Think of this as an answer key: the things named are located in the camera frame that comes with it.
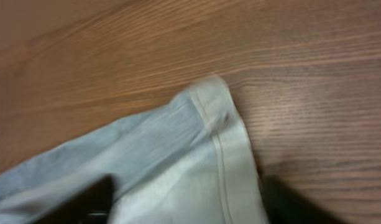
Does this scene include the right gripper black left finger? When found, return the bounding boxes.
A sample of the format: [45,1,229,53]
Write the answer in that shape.
[34,175,115,224]

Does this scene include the light blue denim shorts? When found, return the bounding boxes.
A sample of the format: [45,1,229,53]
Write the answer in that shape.
[0,77,268,223]

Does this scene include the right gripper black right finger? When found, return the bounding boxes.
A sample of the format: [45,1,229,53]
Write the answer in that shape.
[261,175,346,224]

